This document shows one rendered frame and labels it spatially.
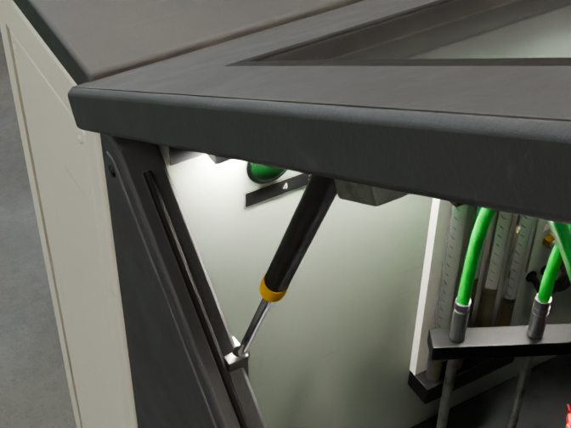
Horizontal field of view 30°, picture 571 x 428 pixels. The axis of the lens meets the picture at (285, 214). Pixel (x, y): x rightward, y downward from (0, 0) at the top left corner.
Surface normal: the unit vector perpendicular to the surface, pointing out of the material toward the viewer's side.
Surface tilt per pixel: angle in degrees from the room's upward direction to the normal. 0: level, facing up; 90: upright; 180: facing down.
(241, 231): 90
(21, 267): 1
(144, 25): 0
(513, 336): 0
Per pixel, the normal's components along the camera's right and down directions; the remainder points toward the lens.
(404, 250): 0.50, 0.57
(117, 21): 0.01, -0.75
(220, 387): 0.35, -0.16
